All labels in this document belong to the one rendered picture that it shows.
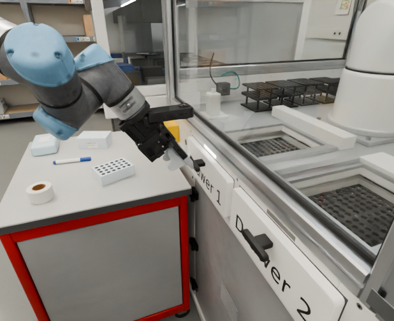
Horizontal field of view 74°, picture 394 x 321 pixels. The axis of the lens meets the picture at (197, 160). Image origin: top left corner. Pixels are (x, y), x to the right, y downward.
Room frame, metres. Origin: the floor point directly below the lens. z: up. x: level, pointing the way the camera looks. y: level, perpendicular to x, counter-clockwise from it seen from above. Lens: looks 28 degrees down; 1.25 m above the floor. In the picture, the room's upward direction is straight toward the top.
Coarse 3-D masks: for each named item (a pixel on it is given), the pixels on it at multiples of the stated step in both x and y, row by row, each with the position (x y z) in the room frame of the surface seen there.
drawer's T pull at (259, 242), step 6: (246, 234) 0.35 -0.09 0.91; (264, 234) 0.35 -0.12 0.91; (246, 240) 0.35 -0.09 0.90; (252, 240) 0.34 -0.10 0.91; (258, 240) 0.34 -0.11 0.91; (264, 240) 0.34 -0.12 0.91; (270, 240) 0.34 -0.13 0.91; (252, 246) 0.33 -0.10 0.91; (258, 246) 0.32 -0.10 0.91; (264, 246) 0.33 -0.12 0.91; (270, 246) 0.33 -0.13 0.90; (258, 252) 0.31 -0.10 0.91; (264, 252) 0.31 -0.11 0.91; (264, 258) 0.30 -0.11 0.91
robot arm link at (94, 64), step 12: (96, 48) 0.54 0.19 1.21; (84, 60) 0.52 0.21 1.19; (96, 60) 0.53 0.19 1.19; (108, 60) 0.54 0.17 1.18; (84, 72) 0.52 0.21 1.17; (96, 72) 0.52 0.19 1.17; (108, 72) 0.53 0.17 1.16; (120, 72) 0.56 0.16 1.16; (96, 84) 0.51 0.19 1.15; (108, 84) 0.53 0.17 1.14; (120, 84) 0.54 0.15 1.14; (132, 84) 0.57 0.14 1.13; (108, 96) 0.53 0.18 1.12; (120, 96) 0.54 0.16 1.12
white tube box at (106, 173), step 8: (112, 160) 0.86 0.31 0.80; (120, 160) 0.86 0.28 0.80; (96, 168) 0.81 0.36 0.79; (104, 168) 0.81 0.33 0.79; (112, 168) 0.81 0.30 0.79; (120, 168) 0.80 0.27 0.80; (128, 168) 0.81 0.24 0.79; (96, 176) 0.77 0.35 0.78; (104, 176) 0.75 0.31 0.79; (112, 176) 0.77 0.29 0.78; (120, 176) 0.79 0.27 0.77; (104, 184) 0.75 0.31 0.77
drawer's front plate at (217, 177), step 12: (192, 144) 0.73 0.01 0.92; (192, 156) 0.73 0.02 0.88; (204, 156) 0.64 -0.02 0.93; (204, 168) 0.64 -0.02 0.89; (216, 168) 0.57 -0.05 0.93; (216, 180) 0.56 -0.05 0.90; (228, 180) 0.51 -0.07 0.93; (216, 192) 0.56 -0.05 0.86; (228, 192) 0.51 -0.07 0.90; (216, 204) 0.56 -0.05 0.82; (228, 204) 0.51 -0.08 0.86; (228, 216) 0.51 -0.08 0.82
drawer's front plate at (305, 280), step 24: (240, 192) 0.46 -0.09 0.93; (240, 216) 0.44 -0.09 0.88; (264, 216) 0.39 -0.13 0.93; (240, 240) 0.43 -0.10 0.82; (288, 240) 0.32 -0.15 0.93; (264, 264) 0.35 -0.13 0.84; (288, 264) 0.30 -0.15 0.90; (312, 264) 0.27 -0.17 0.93; (288, 288) 0.29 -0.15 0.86; (312, 288) 0.25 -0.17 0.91; (312, 312) 0.24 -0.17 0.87; (336, 312) 0.21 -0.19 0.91
